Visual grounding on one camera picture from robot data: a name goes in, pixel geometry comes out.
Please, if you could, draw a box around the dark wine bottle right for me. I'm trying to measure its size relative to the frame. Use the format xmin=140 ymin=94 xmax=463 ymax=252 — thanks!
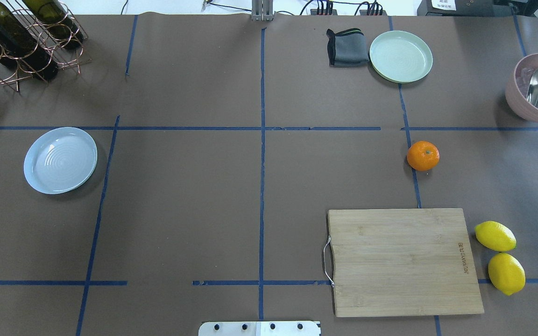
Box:
xmin=23 ymin=0 xmax=84 ymax=50

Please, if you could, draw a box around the upper yellow lemon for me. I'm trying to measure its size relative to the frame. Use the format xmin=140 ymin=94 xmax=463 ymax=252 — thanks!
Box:
xmin=474 ymin=221 xmax=517 ymax=252

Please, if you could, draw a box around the copper wire bottle rack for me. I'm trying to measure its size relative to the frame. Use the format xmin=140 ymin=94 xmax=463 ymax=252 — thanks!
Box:
xmin=0 ymin=0 xmax=92 ymax=92

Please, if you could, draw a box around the yellow lemon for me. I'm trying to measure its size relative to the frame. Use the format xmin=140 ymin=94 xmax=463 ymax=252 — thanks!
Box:
xmin=474 ymin=221 xmax=517 ymax=252
xmin=487 ymin=252 xmax=526 ymax=296

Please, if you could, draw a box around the orange fruit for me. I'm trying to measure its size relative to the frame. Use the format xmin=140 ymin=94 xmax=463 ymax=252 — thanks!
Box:
xmin=406 ymin=141 xmax=440 ymax=171

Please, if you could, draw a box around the lower yellow lemon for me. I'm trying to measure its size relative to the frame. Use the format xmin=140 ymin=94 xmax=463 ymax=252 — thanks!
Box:
xmin=487 ymin=252 xmax=526 ymax=296

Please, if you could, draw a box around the dark wine bottle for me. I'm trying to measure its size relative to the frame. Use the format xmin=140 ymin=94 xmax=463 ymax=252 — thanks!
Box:
xmin=0 ymin=2 xmax=58 ymax=82
xmin=23 ymin=0 xmax=84 ymax=50

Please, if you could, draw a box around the pink bowl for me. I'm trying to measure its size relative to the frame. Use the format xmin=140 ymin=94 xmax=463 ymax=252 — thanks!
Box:
xmin=505 ymin=53 xmax=538 ymax=123

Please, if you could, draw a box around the light green plate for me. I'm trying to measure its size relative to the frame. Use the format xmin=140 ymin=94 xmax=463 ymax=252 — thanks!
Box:
xmin=369 ymin=30 xmax=434 ymax=84

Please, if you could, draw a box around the bamboo cutting board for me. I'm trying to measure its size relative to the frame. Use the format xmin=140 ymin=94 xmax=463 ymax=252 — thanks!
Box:
xmin=326 ymin=208 xmax=484 ymax=318

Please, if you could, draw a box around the light blue plate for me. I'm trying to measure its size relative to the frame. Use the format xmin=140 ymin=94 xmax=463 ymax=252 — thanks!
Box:
xmin=23 ymin=127 xmax=98 ymax=194

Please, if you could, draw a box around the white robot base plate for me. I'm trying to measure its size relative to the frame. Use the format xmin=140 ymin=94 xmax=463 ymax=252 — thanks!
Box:
xmin=198 ymin=321 xmax=322 ymax=336

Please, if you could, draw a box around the grey metal post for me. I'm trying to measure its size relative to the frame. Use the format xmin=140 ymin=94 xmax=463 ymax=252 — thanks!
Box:
xmin=251 ymin=0 xmax=275 ymax=21

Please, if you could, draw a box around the folded grey cloth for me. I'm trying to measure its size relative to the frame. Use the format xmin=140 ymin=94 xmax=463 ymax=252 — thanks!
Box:
xmin=326 ymin=28 xmax=369 ymax=68

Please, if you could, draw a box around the dark wine bottle left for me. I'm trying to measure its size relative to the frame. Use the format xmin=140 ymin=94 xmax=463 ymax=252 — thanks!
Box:
xmin=0 ymin=2 xmax=58 ymax=82

